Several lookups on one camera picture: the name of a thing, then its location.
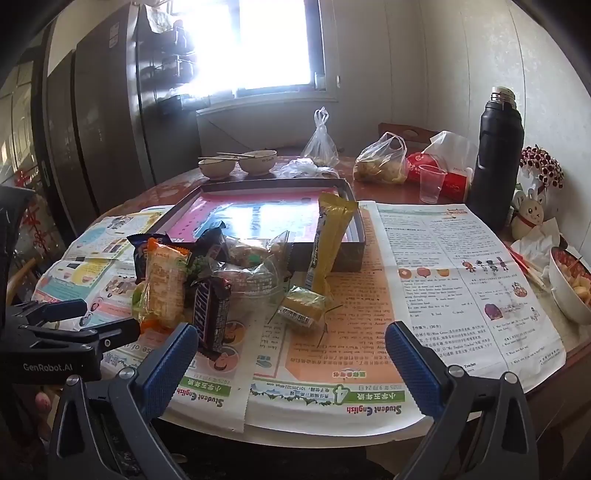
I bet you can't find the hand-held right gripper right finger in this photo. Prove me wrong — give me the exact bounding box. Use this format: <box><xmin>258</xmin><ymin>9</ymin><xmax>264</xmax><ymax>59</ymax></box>
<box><xmin>385</xmin><ymin>321</ymin><xmax>541</xmax><ymax>480</ymax></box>

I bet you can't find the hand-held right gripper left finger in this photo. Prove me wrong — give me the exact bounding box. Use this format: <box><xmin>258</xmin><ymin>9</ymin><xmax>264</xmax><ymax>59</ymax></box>
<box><xmin>48</xmin><ymin>322</ymin><xmax>199</xmax><ymax>480</ymax></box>

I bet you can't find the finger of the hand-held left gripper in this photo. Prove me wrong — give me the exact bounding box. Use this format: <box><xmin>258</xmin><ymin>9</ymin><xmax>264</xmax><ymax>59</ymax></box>
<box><xmin>7</xmin><ymin>299</ymin><xmax>88</xmax><ymax>329</ymax></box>
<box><xmin>21</xmin><ymin>318</ymin><xmax>140</xmax><ymax>354</ymax></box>

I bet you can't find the green and yellow snack packet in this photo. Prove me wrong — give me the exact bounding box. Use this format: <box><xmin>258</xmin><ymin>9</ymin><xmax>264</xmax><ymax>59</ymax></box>
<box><xmin>131</xmin><ymin>281</ymin><xmax>149</xmax><ymax>320</ymax></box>

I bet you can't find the brown chocolate bar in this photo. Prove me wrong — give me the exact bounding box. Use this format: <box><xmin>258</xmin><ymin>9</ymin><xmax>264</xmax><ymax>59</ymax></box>
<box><xmin>187</xmin><ymin>277</ymin><xmax>232</xmax><ymax>358</ymax></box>

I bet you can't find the orange cracker packet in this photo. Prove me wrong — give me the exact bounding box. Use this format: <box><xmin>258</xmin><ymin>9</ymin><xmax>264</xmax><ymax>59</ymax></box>
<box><xmin>139</xmin><ymin>240</ymin><xmax>192</xmax><ymax>333</ymax></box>

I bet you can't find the blue cookie packet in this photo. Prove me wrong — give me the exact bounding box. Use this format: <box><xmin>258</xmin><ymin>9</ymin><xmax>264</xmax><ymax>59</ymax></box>
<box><xmin>127</xmin><ymin>233</ymin><xmax>171</xmax><ymax>284</ymax></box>

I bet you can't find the clear pastry packet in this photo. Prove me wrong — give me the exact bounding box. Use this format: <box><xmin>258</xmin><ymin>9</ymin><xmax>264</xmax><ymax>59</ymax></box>
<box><xmin>222</xmin><ymin>231</ymin><xmax>291</xmax><ymax>275</ymax></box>
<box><xmin>210</xmin><ymin>263</ymin><xmax>287</xmax><ymax>303</ymax></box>

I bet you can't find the small yellow cake packet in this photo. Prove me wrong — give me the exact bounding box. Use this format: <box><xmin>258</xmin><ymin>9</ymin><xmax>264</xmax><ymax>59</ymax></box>
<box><xmin>279</xmin><ymin>286</ymin><xmax>326</xmax><ymax>330</ymax></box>

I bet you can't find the grey cardboard box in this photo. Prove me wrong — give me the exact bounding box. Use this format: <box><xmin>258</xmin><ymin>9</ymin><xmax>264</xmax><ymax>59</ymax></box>
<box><xmin>150</xmin><ymin>179</ymin><xmax>366</xmax><ymax>275</ymax></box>

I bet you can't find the black snack packet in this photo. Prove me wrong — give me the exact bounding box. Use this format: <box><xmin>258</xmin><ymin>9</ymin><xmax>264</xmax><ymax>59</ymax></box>
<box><xmin>191</xmin><ymin>222</ymin><xmax>227</xmax><ymax>278</ymax></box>

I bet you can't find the long yellow snack packet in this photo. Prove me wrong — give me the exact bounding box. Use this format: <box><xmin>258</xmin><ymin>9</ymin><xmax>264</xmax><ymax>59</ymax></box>
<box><xmin>305</xmin><ymin>193</ymin><xmax>360</xmax><ymax>296</ymax></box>

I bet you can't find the wooden chair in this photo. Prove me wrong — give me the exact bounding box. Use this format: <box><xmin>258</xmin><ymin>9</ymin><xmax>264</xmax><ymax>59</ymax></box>
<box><xmin>378</xmin><ymin>122</ymin><xmax>439</xmax><ymax>148</ymax></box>
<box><xmin>9</xmin><ymin>256</ymin><xmax>42</xmax><ymax>305</ymax></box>

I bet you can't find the colourful picture newspaper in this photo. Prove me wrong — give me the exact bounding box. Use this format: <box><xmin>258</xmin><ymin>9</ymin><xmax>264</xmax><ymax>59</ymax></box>
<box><xmin>32</xmin><ymin>205</ymin><xmax>250</xmax><ymax>432</ymax></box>

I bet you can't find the newspaper with orange panel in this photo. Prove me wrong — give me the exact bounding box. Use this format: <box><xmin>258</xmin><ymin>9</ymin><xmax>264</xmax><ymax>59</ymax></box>
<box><xmin>247</xmin><ymin>200</ymin><xmax>566</xmax><ymax>423</ymax></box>

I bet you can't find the red knot decoration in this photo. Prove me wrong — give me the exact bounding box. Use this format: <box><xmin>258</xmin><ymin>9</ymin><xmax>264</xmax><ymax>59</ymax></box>
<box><xmin>16</xmin><ymin>168</ymin><xmax>51</xmax><ymax>250</ymax></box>

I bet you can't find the white paper napkin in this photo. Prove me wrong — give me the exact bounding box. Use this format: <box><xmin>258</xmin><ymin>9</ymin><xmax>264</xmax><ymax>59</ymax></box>
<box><xmin>512</xmin><ymin>217</ymin><xmax>561</xmax><ymax>273</ymax></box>

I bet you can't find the pink workbook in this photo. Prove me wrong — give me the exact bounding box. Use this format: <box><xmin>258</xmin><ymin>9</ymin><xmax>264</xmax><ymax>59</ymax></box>
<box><xmin>166</xmin><ymin>191</ymin><xmax>358</xmax><ymax>243</ymax></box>

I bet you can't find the clear plastic cup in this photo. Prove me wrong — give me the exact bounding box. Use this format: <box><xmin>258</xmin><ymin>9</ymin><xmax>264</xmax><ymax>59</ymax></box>
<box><xmin>419</xmin><ymin>165</ymin><xmax>448</xmax><ymax>205</ymax></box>

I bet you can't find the bowl of fruit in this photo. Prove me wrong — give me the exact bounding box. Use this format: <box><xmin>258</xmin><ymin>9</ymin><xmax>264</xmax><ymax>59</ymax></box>
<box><xmin>549</xmin><ymin>246</ymin><xmax>591</xmax><ymax>324</ymax></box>

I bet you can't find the red tissue pack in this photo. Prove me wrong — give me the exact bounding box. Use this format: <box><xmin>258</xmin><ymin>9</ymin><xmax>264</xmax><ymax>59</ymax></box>
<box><xmin>406</xmin><ymin>130</ymin><xmax>478</xmax><ymax>201</ymax></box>

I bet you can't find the white bunny figurine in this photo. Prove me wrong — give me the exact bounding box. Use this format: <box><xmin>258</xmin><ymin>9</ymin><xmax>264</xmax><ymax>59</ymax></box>
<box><xmin>510</xmin><ymin>187</ymin><xmax>548</xmax><ymax>238</ymax></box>

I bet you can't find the small beige bowl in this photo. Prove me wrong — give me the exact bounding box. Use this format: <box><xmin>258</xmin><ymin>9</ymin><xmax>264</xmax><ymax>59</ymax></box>
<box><xmin>198</xmin><ymin>157</ymin><xmax>237</xmax><ymax>180</ymax></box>

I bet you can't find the grey refrigerator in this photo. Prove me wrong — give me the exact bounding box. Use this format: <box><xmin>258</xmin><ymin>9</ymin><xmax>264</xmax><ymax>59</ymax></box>
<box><xmin>44</xmin><ymin>4</ymin><xmax>199</xmax><ymax>217</ymax></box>

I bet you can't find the plastic bag of food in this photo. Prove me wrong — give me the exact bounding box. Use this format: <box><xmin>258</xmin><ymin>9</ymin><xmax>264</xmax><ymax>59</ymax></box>
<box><xmin>353</xmin><ymin>132</ymin><xmax>409</xmax><ymax>184</ymax></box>

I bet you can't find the black thermos bottle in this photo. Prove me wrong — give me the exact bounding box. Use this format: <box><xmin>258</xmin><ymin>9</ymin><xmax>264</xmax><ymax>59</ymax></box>
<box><xmin>466</xmin><ymin>86</ymin><xmax>525</xmax><ymax>229</ymax></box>

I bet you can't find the large beige bowl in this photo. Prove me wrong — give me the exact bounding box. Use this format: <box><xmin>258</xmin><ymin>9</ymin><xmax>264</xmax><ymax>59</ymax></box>
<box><xmin>238</xmin><ymin>150</ymin><xmax>278</xmax><ymax>176</ymax></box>

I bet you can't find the crumpled clear plastic bag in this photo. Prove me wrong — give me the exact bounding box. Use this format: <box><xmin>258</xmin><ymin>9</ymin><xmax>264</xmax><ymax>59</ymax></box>
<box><xmin>274</xmin><ymin>159</ymin><xmax>340</xmax><ymax>180</ymax></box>

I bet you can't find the wooden chair back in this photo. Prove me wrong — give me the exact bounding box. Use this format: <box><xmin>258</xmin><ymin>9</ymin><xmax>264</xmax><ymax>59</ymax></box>
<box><xmin>378</xmin><ymin>122</ymin><xmax>439</xmax><ymax>148</ymax></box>

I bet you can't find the tall clear plastic bag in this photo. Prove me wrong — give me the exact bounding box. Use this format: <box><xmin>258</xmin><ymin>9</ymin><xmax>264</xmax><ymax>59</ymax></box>
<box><xmin>301</xmin><ymin>107</ymin><xmax>340</xmax><ymax>167</ymax></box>

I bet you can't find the red flower decoration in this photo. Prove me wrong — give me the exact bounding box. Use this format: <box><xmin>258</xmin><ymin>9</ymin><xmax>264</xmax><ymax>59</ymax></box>
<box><xmin>519</xmin><ymin>144</ymin><xmax>565</xmax><ymax>190</ymax></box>

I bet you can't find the white radiator cover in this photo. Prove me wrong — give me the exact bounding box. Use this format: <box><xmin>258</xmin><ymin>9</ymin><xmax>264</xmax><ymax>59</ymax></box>
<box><xmin>196</xmin><ymin>95</ymin><xmax>340</xmax><ymax>158</ymax></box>

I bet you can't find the window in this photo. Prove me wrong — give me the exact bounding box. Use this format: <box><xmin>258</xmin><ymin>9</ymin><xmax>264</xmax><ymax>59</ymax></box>
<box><xmin>185</xmin><ymin>0</ymin><xmax>324</xmax><ymax>97</ymax></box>

